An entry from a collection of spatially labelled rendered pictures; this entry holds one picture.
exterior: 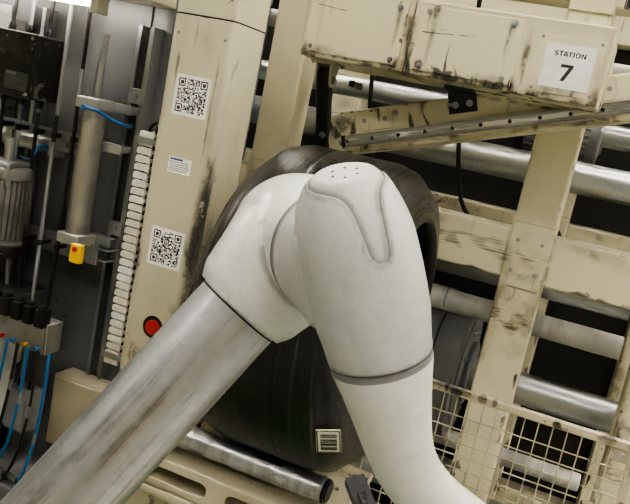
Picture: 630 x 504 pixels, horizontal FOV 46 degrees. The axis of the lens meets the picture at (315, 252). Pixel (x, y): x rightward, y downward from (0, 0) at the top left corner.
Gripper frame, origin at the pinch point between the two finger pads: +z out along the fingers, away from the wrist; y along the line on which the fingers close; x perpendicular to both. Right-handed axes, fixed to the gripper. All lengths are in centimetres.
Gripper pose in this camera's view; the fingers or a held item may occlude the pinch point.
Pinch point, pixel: (361, 497)
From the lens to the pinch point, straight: 115.7
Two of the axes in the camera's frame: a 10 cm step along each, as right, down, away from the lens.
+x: 9.6, -1.6, 2.2
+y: 0.0, 8.1, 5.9
